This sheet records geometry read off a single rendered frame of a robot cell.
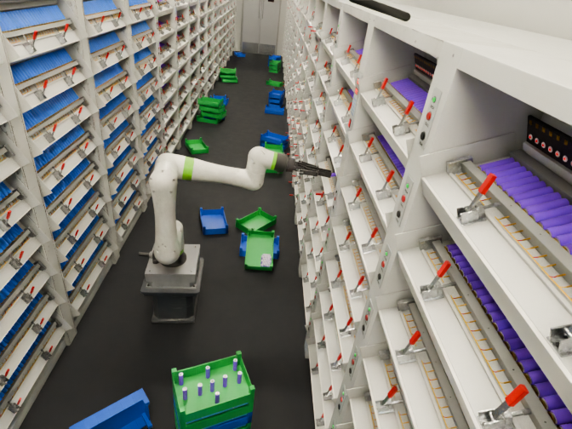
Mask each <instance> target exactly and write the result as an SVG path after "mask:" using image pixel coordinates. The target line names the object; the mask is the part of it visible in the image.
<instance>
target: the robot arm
mask: <svg viewBox="0 0 572 429"><path fill-rule="evenodd" d="M267 169H271V170H275V171H277V173H278V174H279V173H280V172H281V173H282V172H284V170H285V171H286V172H290V173H292V172H293V170H294V171H297V172H299V174H305V175H310V176H316V177H317V176H318V175H320V176H323V177H327V178H330V177H331V175H332V173H331V170H328V169H321V168H319V166H317V165H314V164H311V163H306V162H303V161H301V160H299V162H296V161H295V158H293V157H288V155H286V154H284V153H283V154H282V153H279V152H273V151H270V150H267V149H266V148H264V147H262V146H256V147H254V148H252V149H251V150H250V151H249V155H248V162H247V168H246V169H238V168H232V167H227V166H222V165H219V164H214V163H209V162H205V161H203V160H199V159H196V158H191V157H185V156H181V155H177V154H173V153H163V154H161V155H160V156H158V157H157V159H156V162H155V167H154V170H153V172H152V174H151V176H150V178H149V185H150V188H151V193H152V201H153V207H154V214H155V247H154V250H153V251H151V252H150V253H143V252H139V256H148V257H149V258H150V259H152V263H153V264H157V263H161V264H162V265H163V266H166V267H177V266H181V265H183V264H184V263H185V262H186V253H185V252H184V232H183V225H182V224H181V223H180V222H179V221H178V220H176V215H175V205H176V192H177V184H178V180H191V181H203V182H212V183H219V184H225V185H229V186H238V187H242V188H244V189H248V190H250V191H256V190H259V189H260V188H261V187H262V186H263V183H264V178H265V173H266V170H267Z"/></svg>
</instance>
